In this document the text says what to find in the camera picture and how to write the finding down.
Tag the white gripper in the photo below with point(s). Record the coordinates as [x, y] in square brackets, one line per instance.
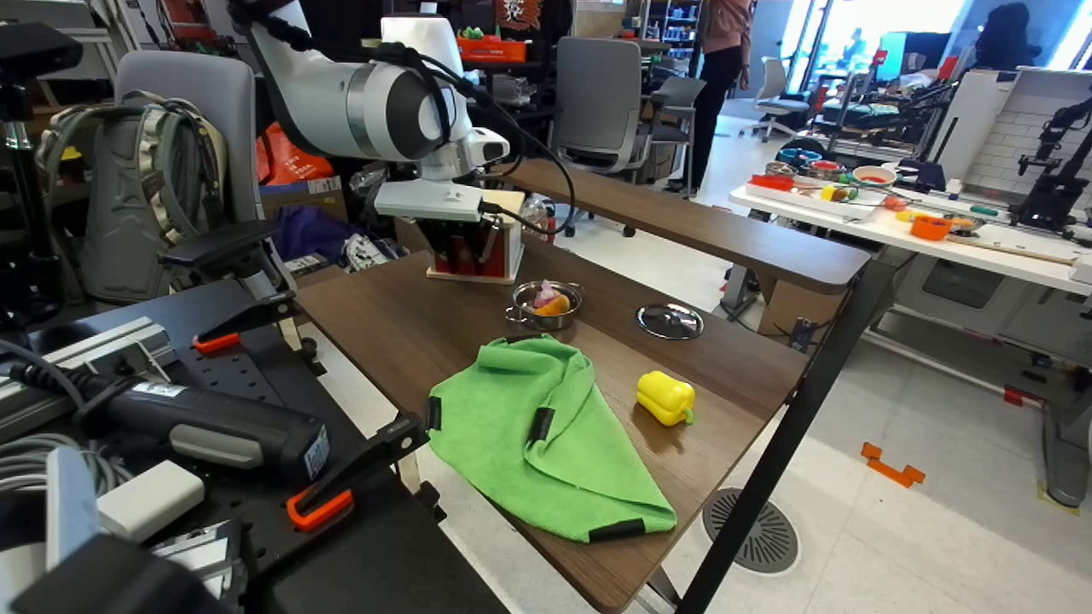
[426, 203]

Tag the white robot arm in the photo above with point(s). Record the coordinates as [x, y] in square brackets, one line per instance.
[362, 106]

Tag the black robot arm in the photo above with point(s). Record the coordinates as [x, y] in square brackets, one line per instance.
[1058, 159]

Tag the small steel pot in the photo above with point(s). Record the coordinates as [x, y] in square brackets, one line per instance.
[522, 306]

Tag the orange plush toy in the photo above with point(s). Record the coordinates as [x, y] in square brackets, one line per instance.
[552, 306]

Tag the purple cloth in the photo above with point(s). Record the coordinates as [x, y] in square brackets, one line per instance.
[307, 233]

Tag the grey office chair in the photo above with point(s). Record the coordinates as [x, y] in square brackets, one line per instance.
[599, 103]

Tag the red bin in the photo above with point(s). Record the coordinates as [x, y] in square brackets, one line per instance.
[492, 50]

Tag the orange bag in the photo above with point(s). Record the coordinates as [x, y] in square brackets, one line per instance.
[292, 159]

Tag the round steel pot lid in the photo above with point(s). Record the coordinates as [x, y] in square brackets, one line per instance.
[671, 321]

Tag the green microfiber cloth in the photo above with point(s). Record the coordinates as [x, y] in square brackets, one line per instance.
[546, 456]

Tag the brown wooden side table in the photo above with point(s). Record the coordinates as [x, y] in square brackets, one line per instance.
[703, 227]

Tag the yellow toy bell pepper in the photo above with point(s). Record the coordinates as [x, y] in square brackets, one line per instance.
[668, 397]

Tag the standing person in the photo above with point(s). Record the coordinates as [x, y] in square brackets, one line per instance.
[721, 69]

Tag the black handheld device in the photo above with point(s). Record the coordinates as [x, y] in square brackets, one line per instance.
[216, 429]

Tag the brown cardboard box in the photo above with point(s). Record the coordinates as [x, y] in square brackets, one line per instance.
[804, 301]

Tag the grey backpack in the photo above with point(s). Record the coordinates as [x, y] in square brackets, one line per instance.
[115, 207]

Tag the black table leg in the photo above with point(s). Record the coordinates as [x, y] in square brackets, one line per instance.
[796, 432]

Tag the round floor drain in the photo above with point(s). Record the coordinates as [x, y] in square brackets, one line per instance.
[755, 532]

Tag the white power adapter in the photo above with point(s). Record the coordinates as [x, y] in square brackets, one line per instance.
[149, 500]

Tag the orange bowl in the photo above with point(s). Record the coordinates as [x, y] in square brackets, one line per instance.
[930, 228]

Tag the white table with toys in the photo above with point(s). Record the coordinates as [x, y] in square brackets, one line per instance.
[991, 243]

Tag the white board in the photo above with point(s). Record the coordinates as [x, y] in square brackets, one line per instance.
[1012, 123]

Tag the black camera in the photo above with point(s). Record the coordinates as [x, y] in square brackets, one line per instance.
[36, 51]

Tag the orange floor bracket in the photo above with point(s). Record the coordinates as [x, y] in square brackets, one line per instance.
[891, 464]

